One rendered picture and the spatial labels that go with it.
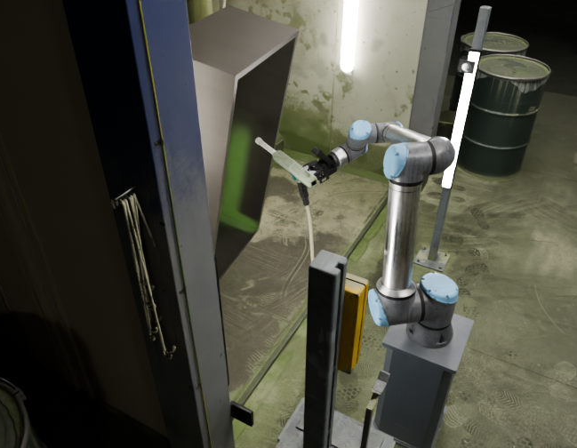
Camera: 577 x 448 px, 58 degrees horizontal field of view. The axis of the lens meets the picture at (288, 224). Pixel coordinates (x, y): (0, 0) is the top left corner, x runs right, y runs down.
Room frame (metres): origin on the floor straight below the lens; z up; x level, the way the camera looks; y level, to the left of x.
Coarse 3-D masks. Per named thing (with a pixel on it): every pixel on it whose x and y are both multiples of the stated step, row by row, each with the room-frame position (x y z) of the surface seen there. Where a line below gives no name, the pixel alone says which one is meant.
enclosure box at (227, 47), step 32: (192, 32) 2.09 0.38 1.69; (224, 32) 2.15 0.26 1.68; (256, 32) 2.21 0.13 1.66; (288, 32) 2.28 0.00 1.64; (224, 64) 1.86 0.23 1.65; (256, 64) 1.95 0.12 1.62; (288, 64) 2.36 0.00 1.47; (224, 96) 1.81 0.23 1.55; (256, 96) 2.43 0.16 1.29; (224, 128) 1.81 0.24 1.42; (256, 128) 2.43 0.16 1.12; (224, 160) 1.82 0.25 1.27; (256, 160) 2.43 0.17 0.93; (224, 192) 2.52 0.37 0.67; (256, 192) 2.44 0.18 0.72; (224, 224) 2.44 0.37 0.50; (256, 224) 2.44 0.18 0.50; (224, 256) 2.18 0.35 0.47
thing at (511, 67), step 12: (480, 60) 4.20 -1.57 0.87; (492, 60) 4.22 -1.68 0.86; (504, 60) 4.22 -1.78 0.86; (516, 60) 4.22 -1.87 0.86; (528, 60) 4.20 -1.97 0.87; (492, 72) 3.95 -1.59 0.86; (504, 72) 3.95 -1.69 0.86; (516, 72) 3.94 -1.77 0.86; (528, 72) 3.95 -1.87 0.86; (540, 72) 3.95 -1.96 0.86
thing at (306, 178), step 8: (264, 144) 2.21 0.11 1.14; (272, 152) 2.14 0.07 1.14; (280, 152) 2.11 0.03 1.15; (280, 160) 2.05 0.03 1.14; (288, 160) 2.03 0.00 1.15; (288, 168) 1.99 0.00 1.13; (296, 168) 1.96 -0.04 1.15; (304, 168) 1.96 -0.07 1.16; (296, 176) 1.94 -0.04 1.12; (304, 176) 1.90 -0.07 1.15; (312, 176) 1.89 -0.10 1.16; (304, 184) 1.90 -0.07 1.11; (304, 192) 1.96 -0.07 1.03; (304, 200) 1.97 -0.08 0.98
